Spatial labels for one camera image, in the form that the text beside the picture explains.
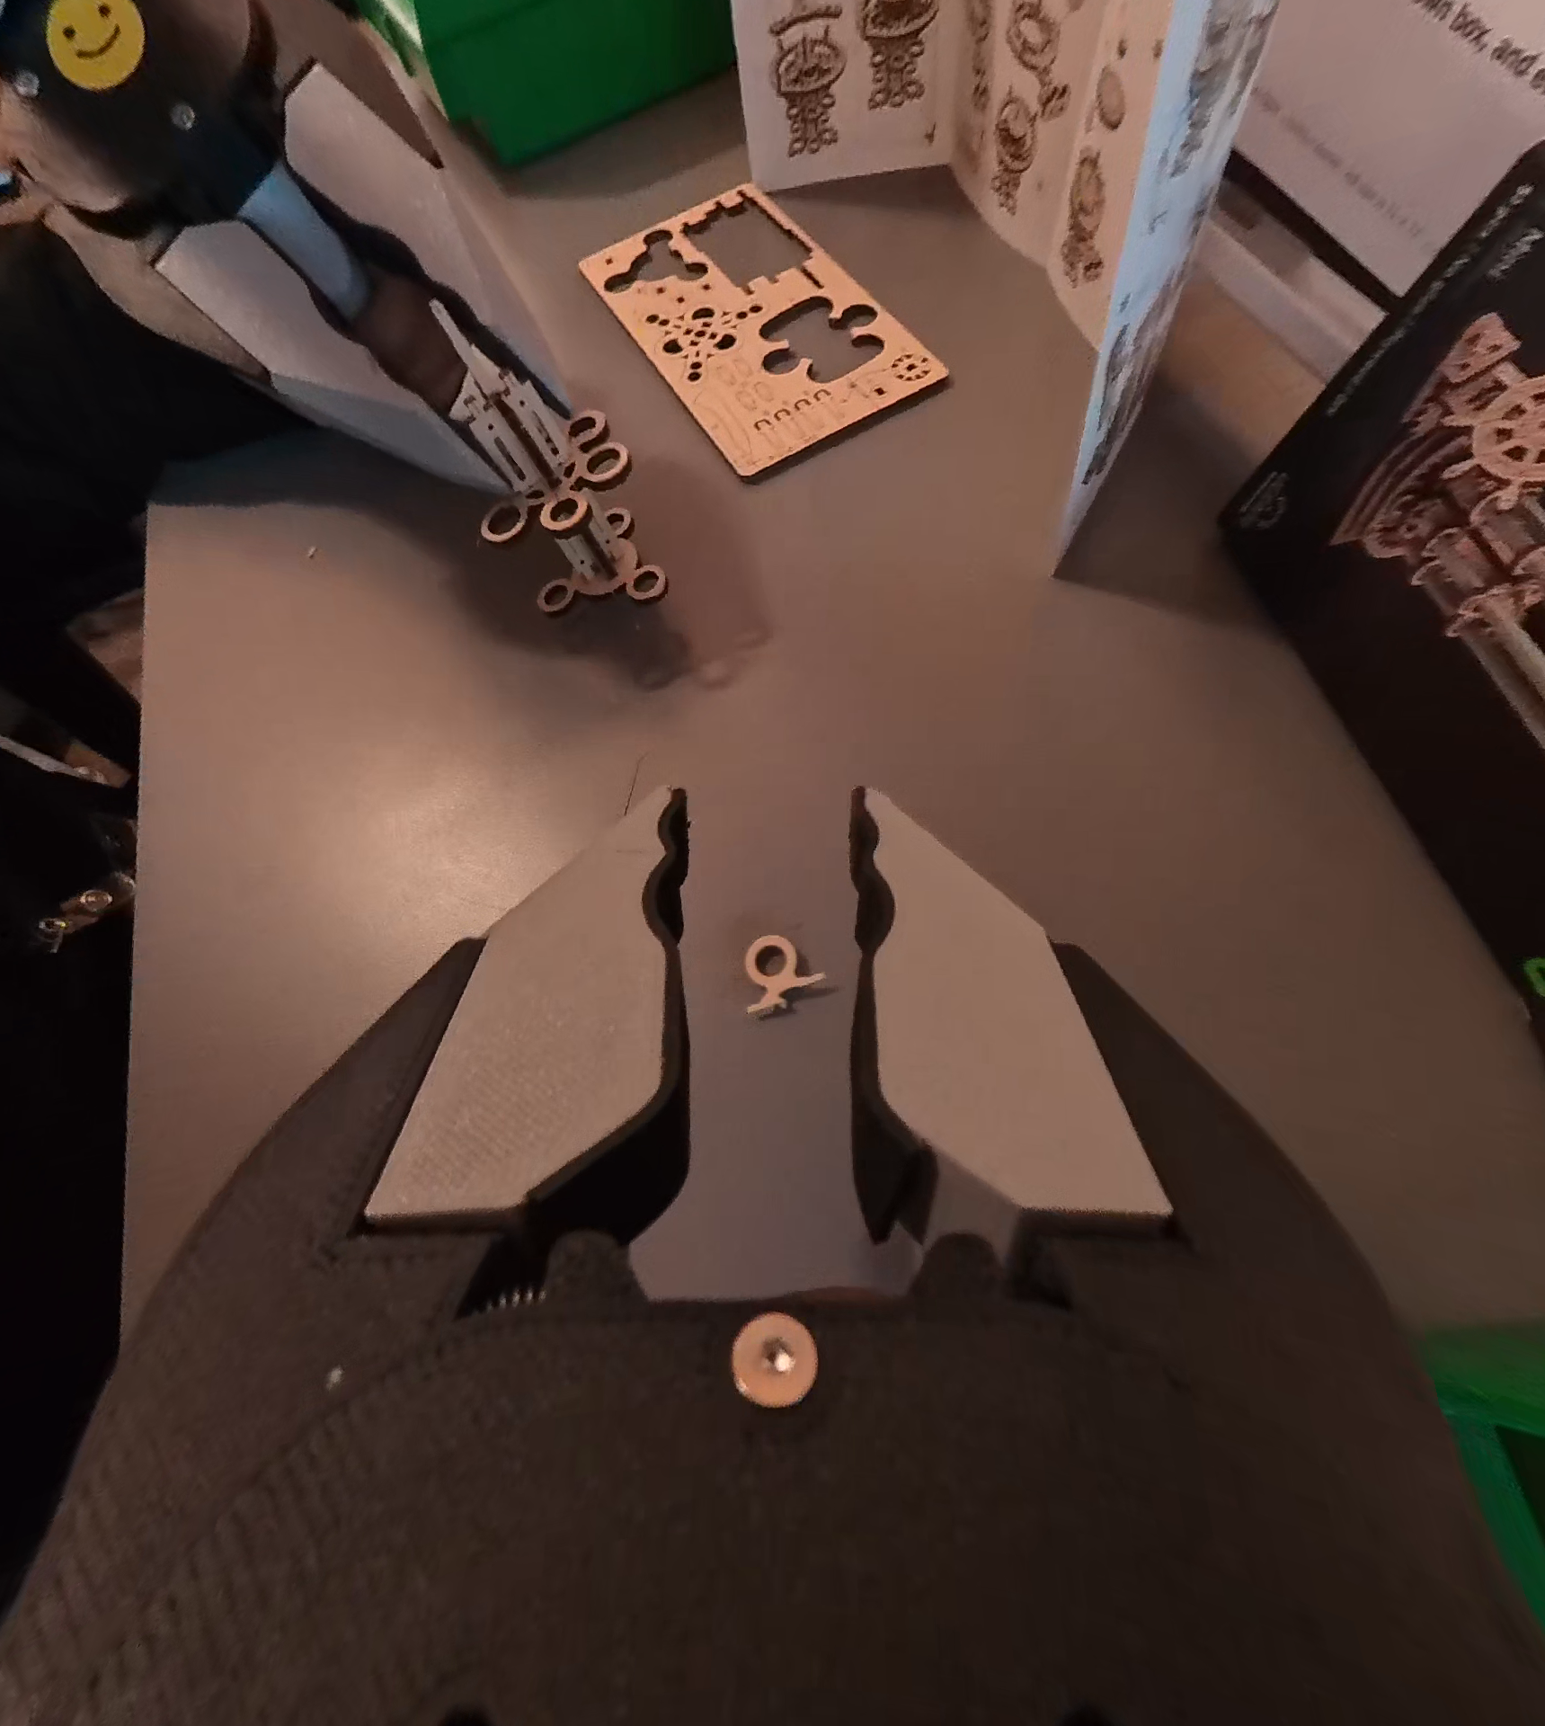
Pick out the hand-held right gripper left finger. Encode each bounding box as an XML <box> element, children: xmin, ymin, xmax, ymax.
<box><xmin>365</xmin><ymin>788</ymin><xmax>696</xmax><ymax>1236</ymax></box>

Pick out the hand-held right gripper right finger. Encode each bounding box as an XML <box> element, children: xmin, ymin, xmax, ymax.
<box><xmin>849</xmin><ymin>786</ymin><xmax>1176</xmax><ymax>1250</ymax></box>

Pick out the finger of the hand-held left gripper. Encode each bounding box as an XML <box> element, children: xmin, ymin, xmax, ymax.
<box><xmin>150</xmin><ymin>168</ymin><xmax>511</xmax><ymax>495</ymax></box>
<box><xmin>281</xmin><ymin>60</ymin><xmax>576</xmax><ymax>414</ymax></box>

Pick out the small wooden ring part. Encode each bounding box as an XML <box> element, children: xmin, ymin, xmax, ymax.
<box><xmin>743</xmin><ymin>934</ymin><xmax>836</xmax><ymax>1020</ymax></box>

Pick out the wooden model assembly with rings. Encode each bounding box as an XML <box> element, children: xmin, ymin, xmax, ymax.
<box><xmin>428</xmin><ymin>297</ymin><xmax>669</xmax><ymax>619</ymax></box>

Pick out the person's left forearm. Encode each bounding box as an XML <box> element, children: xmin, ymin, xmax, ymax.
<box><xmin>0</xmin><ymin>222</ymin><xmax>317</xmax><ymax>603</ymax></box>

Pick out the black model kit box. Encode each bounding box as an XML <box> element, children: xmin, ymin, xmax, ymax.
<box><xmin>1217</xmin><ymin>139</ymin><xmax>1545</xmax><ymax>1081</ymax></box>

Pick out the laser-cut wooden part sheet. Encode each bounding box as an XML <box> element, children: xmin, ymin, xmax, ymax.
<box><xmin>579</xmin><ymin>184</ymin><xmax>953</xmax><ymax>484</ymax></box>

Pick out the metal badge clip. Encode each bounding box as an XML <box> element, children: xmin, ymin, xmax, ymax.
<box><xmin>38</xmin><ymin>869</ymin><xmax>139</xmax><ymax>946</ymax></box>

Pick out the folded paper instruction leaflet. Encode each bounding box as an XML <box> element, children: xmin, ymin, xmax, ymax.
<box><xmin>730</xmin><ymin>0</ymin><xmax>1280</xmax><ymax>583</ymax></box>

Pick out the white printed poster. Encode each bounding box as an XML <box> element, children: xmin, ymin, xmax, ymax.
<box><xmin>1237</xmin><ymin>0</ymin><xmax>1545</xmax><ymax>299</ymax></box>

